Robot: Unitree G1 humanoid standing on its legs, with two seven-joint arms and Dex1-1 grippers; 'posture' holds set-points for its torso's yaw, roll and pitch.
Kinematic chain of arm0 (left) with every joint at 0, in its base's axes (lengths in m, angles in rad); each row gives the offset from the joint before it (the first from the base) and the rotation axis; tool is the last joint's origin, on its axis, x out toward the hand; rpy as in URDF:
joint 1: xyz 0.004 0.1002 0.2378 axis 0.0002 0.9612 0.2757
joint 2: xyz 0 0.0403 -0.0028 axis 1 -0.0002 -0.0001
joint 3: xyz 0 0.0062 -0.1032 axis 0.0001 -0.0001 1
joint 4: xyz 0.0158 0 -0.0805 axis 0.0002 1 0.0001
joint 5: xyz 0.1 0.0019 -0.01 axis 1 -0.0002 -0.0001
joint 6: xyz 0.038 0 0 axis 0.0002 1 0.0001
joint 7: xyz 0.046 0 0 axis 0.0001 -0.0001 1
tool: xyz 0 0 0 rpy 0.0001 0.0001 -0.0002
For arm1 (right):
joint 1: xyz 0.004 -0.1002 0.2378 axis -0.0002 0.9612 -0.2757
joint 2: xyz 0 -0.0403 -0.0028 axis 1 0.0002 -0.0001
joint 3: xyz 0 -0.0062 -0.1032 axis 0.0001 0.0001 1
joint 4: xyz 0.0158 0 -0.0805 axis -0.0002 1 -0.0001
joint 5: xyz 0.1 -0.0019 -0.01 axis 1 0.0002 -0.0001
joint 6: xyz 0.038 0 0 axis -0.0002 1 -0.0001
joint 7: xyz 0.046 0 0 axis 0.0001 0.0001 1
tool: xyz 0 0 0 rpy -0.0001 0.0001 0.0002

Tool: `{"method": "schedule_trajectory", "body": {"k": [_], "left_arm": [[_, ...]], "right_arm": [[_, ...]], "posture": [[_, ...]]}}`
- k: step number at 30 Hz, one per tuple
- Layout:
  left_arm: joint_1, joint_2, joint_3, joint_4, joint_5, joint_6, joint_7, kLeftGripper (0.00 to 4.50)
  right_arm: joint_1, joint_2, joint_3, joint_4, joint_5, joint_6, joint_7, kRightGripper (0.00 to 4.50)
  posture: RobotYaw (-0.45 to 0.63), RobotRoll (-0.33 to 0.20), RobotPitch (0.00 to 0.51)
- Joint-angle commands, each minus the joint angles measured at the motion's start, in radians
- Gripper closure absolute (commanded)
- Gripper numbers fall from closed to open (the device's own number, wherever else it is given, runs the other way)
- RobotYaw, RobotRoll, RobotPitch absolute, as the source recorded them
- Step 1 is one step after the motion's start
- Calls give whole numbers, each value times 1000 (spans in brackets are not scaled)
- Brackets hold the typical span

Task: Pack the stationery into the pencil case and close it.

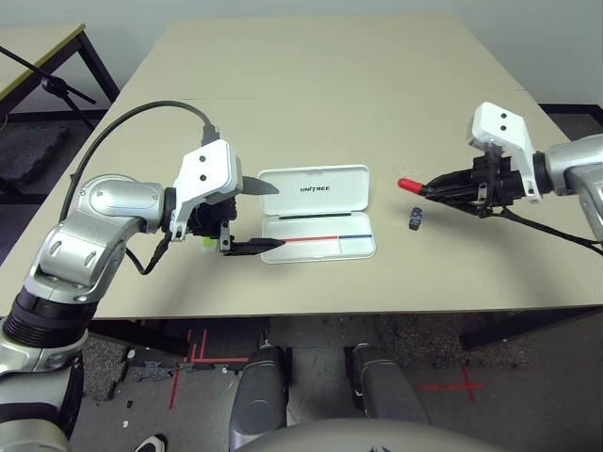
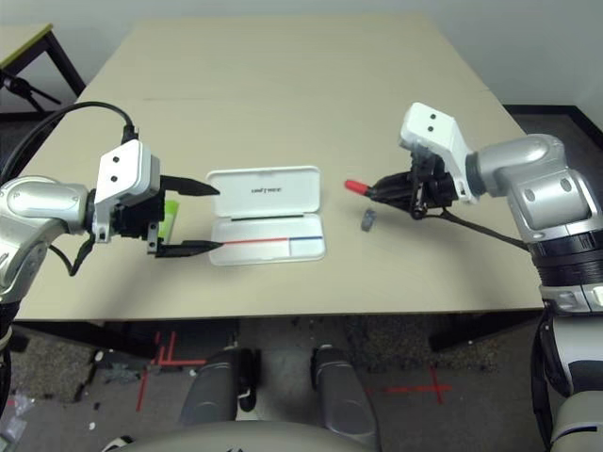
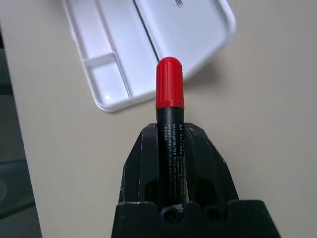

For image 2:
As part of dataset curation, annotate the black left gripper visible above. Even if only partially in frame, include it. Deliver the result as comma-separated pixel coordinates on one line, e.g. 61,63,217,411
115,174,222,260

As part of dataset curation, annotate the grey robot left leg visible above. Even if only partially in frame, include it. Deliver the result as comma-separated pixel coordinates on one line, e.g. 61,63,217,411
176,346,260,429

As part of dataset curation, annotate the white robot foot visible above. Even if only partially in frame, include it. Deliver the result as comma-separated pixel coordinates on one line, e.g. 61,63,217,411
103,435,136,452

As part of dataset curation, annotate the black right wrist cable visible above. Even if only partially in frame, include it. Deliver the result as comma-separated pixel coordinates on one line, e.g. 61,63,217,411
440,210,557,448

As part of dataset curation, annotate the grey robot leg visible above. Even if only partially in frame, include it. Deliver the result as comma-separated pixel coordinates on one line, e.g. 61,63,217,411
310,344,381,448
176,346,260,429

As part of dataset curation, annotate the clear plastic bag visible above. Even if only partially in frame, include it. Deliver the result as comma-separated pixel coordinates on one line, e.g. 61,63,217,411
5,394,35,416
0,417,27,443

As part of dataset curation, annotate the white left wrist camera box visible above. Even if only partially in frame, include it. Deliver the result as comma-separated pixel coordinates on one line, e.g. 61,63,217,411
91,139,161,244

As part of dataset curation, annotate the grey robot right leg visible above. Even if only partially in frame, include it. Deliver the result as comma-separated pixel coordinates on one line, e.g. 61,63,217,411
310,344,381,448

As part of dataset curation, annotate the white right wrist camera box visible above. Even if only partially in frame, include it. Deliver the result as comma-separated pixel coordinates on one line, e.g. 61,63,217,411
399,102,477,206

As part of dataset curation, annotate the side table with black frame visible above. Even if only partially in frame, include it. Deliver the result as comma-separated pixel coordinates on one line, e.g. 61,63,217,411
0,23,87,114

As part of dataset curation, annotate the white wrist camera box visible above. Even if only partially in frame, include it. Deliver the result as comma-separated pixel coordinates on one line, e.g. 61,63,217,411
399,102,477,206
91,139,161,244

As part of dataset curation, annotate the grey robot torso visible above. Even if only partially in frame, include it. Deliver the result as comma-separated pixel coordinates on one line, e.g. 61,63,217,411
112,421,368,452

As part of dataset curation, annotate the white plastic pencil case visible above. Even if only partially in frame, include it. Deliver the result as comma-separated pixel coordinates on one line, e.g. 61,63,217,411
205,164,327,267

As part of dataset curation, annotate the black tripod stand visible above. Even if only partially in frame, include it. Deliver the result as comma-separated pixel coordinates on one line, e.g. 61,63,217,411
0,69,62,107

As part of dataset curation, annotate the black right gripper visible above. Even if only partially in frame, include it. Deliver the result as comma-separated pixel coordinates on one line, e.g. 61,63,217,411
369,153,458,221

